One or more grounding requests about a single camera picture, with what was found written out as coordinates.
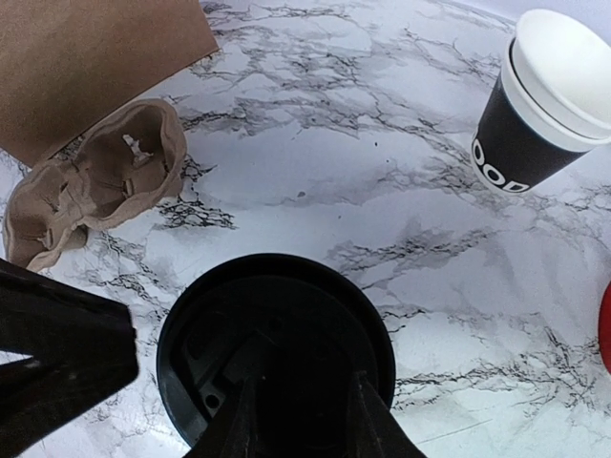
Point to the stack of paper cups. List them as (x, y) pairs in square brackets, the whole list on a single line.
[(550, 104)]

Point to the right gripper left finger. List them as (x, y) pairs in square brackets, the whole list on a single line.
[(234, 432)]

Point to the brown paper bag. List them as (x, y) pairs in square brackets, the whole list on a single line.
[(65, 65)]

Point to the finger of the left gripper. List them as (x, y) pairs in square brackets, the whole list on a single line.
[(78, 350)]

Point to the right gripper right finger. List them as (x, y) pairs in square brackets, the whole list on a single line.
[(371, 430)]

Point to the cardboard cup carrier tray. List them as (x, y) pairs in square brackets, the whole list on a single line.
[(125, 165)]

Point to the black plastic cup lid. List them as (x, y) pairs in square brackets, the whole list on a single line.
[(299, 328)]

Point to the red cylindrical holder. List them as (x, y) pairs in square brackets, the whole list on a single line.
[(604, 328)]

